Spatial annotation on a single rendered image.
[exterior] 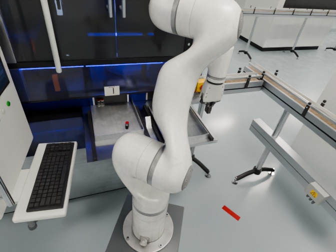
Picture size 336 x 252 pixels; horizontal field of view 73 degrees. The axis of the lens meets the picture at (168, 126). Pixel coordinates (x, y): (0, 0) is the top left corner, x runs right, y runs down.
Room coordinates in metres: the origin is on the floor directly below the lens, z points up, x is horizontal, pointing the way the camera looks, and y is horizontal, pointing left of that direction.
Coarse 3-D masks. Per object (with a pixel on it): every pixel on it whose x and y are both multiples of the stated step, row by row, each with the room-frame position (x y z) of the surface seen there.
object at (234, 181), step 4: (264, 168) 1.53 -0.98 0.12; (268, 168) 1.56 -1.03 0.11; (272, 168) 1.59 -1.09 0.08; (244, 172) 1.47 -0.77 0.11; (248, 172) 1.46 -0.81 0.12; (252, 172) 1.47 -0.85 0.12; (256, 172) 1.47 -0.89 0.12; (260, 172) 1.48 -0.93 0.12; (268, 172) 1.60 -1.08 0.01; (272, 172) 1.60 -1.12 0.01; (236, 176) 1.43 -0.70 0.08; (240, 176) 1.43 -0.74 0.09; (244, 176) 1.44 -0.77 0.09; (232, 180) 1.43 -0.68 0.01; (236, 180) 1.41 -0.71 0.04
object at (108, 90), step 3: (105, 87) 1.12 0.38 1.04; (108, 87) 1.13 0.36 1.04; (111, 87) 1.13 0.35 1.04; (114, 87) 1.14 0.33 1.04; (117, 87) 1.15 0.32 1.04; (105, 90) 1.12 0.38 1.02; (108, 90) 1.13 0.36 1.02; (111, 90) 1.13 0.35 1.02; (114, 90) 1.14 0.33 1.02; (117, 90) 1.15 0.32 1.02; (105, 93) 1.12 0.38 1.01; (108, 93) 1.13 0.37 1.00; (111, 93) 1.13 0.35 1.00; (114, 93) 1.14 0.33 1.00; (117, 93) 1.15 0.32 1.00
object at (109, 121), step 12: (96, 108) 1.13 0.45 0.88; (108, 108) 1.15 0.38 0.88; (120, 108) 1.16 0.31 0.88; (132, 108) 1.18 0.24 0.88; (96, 120) 1.01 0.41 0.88; (108, 120) 1.03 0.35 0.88; (120, 120) 1.04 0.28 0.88; (132, 120) 1.06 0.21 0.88; (96, 132) 0.91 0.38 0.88; (108, 132) 0.92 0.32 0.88; (120, 132) 0.90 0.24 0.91
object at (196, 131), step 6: (150, 114) 1.13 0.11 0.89; (192, 114) 1.17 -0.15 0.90; (192, 120) 1.13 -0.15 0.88; (198, 120) 1.09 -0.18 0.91; (156, 126) 1.01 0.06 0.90; (192, 126) 1.07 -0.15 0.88; (198, 126) 1.07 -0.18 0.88; (192, 132) 1.01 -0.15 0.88; (198, 132) 1.02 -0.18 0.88; (204, 132) 1.01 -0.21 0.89; (162, 138) 0.91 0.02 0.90; (192, 138) 0.94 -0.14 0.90; (198, 138) 0.96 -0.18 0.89; (204, 138) 0.97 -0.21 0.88
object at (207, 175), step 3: (192, 156) 1.56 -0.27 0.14; (192, 159) 1.54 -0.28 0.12; (195, 159) 1.54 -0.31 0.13; (195, 162) 1.52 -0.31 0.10; (198, 162) 1.52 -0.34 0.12; (201, 162) 1.53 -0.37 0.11; (201, 165) 1.50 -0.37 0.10; (204, 165) 1.51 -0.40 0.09; (204, 168) 1.48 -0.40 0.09; (207, 168) 1.49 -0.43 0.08; (207, 171) 1.46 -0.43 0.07; (204, 174) 1.47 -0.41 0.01; (207, 174) 1.46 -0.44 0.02; (207, 177) 1.44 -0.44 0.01
